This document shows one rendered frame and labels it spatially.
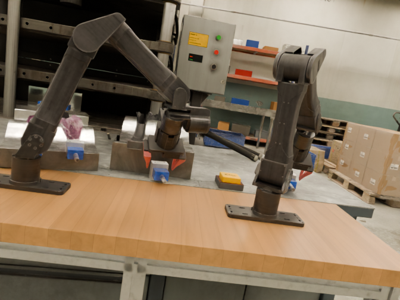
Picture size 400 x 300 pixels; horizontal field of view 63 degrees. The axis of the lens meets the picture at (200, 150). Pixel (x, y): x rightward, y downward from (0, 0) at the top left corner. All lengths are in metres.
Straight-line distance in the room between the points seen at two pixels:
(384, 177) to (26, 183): 4.27
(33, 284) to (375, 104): 8.13
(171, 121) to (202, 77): 1.07
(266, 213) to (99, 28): 0.59
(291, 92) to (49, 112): 0.56
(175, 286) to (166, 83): 0.72
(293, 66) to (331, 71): 7.45
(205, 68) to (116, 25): 1.15
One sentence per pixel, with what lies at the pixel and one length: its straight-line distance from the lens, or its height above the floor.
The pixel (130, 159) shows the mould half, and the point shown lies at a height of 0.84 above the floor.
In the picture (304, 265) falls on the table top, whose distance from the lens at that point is 0.73.
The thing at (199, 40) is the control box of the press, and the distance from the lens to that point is 1.91.
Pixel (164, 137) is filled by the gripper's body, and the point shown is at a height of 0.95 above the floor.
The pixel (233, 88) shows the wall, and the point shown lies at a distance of 7.77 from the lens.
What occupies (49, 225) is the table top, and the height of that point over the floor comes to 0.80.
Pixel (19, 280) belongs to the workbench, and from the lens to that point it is 1.29.
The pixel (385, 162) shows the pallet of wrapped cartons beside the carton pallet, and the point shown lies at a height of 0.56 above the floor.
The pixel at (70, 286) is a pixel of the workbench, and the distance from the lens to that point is 1.26.
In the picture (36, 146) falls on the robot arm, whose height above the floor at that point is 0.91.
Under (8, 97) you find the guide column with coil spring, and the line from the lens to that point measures 1.95.
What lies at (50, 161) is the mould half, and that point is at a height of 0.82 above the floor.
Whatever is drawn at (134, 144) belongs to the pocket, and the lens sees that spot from 1.09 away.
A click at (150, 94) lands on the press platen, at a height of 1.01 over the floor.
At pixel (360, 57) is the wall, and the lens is 8.50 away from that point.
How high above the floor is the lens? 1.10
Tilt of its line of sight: 11 degrees down
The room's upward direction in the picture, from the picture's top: 10 degrees clockwise
